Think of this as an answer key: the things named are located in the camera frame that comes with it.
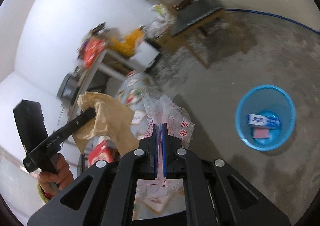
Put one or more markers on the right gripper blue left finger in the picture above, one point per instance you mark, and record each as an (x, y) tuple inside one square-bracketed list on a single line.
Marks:
[(156, 137)]

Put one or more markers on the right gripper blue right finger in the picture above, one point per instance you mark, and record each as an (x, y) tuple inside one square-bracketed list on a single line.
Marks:
[(164, 136)]

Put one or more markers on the brown paper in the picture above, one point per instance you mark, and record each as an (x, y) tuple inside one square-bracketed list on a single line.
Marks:
[(113, 119)]

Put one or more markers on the red snack bag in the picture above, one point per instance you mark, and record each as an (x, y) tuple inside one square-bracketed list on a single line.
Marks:
[(106, 150)]

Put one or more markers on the clear printed plastic bag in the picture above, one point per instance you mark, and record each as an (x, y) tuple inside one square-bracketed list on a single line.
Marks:
[(161, 195)]

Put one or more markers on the blue cling wrap box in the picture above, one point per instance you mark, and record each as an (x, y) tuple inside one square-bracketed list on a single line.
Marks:
[(261, 121)]

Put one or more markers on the blue plastic trash basket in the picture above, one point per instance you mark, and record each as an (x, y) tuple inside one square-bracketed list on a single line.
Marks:
[(270, 101)]

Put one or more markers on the person's left hand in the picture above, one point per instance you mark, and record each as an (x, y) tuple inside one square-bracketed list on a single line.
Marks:
[(63, 178)]

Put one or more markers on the fruit pattern tablecloth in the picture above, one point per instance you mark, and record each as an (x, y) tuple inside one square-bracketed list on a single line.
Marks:
[(130, 94)]

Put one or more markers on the grey rice cooker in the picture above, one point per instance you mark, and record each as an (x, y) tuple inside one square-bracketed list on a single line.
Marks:
[(68, 89)]

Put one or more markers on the white side table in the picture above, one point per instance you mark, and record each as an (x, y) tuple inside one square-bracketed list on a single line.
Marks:
[(99, 65)]

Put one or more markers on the yellow plastic bag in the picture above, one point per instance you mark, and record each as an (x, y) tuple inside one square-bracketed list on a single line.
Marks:
[(127, 48)]

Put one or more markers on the pink packet in basket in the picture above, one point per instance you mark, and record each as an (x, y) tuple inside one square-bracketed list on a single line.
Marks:
[(261, 133)]

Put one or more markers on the orange plastic bag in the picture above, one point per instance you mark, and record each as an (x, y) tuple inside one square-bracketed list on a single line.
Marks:
[(93, 48)]

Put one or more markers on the wooden chair black seat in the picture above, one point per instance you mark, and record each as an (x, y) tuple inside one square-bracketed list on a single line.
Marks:
[(191, 17)]

